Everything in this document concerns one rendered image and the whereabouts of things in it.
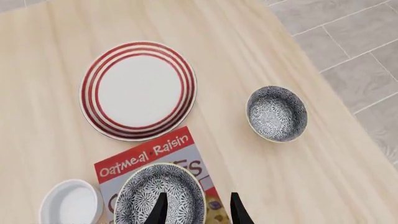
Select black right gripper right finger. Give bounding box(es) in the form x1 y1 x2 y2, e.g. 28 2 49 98
230 192 256 224

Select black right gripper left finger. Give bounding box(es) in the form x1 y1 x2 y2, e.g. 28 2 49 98
147 192 169 224

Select black patterned bowl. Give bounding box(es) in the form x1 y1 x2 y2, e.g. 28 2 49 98
246 86 309 144
113 162 207 224

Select red oatmeal raisin cookies box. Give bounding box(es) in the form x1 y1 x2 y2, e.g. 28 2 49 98
94 125 231 224

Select white plate with red rings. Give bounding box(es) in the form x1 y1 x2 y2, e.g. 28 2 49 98
80 41 198 142

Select small white ramekin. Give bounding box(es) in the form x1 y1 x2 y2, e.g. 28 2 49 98
39 179 104 224

